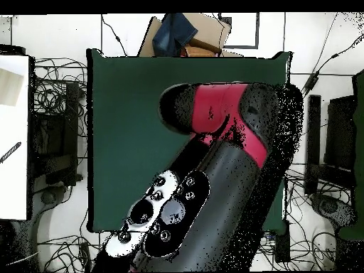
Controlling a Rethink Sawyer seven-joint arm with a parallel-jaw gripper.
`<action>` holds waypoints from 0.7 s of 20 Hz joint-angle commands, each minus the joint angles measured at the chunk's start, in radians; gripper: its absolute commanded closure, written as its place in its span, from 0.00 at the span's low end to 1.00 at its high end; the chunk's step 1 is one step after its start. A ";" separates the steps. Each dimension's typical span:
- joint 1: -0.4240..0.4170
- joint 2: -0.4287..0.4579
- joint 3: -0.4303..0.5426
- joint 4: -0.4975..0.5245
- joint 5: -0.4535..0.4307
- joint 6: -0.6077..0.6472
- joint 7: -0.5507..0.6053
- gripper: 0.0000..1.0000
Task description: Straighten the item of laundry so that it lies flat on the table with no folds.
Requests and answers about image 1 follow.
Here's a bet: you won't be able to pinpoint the thin black cable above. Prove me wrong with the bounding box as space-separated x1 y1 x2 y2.
101 14 128 57

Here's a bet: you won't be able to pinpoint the folded orange-brown cloth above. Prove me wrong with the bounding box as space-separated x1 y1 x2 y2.
181 38 223 58

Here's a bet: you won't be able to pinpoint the black striped tool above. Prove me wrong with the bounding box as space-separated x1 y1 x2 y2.
0 141 23 164

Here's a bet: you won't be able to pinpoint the beige paper sheet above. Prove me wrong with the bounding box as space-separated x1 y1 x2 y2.
0 68 24 107

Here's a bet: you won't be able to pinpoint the black power strip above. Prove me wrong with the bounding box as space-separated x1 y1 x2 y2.
273 220 291 264

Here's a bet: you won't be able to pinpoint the blue denim jeans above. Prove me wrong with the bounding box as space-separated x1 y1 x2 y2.
151 12 199 57

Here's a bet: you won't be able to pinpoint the black flat panel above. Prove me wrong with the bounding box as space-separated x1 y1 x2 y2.
323 95 357 171

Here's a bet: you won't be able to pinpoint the brown cardboard box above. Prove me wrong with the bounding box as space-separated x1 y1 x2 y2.
137 12 244 58

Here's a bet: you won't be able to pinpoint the white desk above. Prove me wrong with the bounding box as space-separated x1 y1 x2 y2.
0 55 31 221

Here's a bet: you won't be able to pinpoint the black upright bar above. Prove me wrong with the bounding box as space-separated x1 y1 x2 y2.
304 94 322 197

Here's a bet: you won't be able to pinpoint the black cable with adapter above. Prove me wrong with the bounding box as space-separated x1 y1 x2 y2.
301 33 364 97

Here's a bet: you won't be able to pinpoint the dark green table cloth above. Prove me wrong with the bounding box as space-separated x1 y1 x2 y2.
86 48 292 235

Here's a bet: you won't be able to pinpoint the black equipment rack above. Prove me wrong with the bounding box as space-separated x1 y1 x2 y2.
29 82 81 187

